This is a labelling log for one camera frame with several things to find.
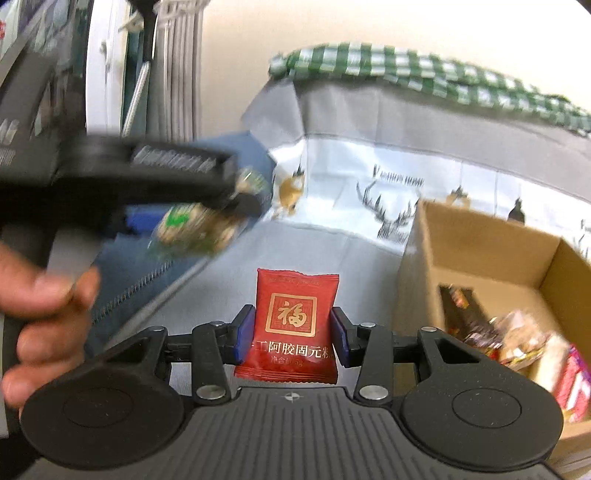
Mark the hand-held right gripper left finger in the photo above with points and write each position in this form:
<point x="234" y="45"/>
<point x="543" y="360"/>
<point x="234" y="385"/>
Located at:
<point x="244" y="337"/>

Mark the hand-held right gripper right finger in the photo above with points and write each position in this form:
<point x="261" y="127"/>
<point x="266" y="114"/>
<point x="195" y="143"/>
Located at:
<point x="339" y="339"/>

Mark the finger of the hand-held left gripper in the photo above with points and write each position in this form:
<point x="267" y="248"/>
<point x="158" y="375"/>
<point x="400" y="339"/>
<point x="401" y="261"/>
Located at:
<point x="141" y="220"/>
<point x="242" y="203"/>

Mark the green round rice cake packet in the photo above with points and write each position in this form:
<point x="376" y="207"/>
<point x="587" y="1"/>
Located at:
<point x="194" y="230"/>

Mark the red square snack packet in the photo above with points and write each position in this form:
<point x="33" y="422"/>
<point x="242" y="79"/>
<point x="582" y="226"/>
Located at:
<point x="288" y="295"/>

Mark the brown cardboard box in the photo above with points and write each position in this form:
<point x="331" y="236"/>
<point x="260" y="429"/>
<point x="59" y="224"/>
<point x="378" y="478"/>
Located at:
<point x="485" y="249"/>

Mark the pale nougat bar clear packet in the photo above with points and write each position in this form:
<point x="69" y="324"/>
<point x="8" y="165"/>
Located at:
<point x="551" y="364"/>

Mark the purple candy packet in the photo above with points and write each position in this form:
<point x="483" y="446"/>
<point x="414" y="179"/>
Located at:
<point x="577" y="383"/>

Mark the person's left hand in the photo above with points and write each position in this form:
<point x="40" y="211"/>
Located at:
<point x="46" y="295"/>

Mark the metal rod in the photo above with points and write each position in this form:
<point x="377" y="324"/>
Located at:
<point x="136" y="97"/>

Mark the dark shelf unit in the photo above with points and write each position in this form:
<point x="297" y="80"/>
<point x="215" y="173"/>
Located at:
<point x="37" y="92"/>

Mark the black snack packet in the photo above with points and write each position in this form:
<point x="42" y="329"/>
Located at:
<point x="466" y="318"/>

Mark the grey ribbed curtain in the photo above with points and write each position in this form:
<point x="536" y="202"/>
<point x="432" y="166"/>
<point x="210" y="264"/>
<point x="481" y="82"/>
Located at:
<point x="178" y="69"/>

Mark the round cake clear packet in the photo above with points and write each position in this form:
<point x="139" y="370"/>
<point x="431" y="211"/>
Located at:
<point x="517" y="337"/>

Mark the green checkered cloth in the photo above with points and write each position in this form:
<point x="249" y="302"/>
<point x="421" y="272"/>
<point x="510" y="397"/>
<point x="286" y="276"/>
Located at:
<point x="369" y="62"/>

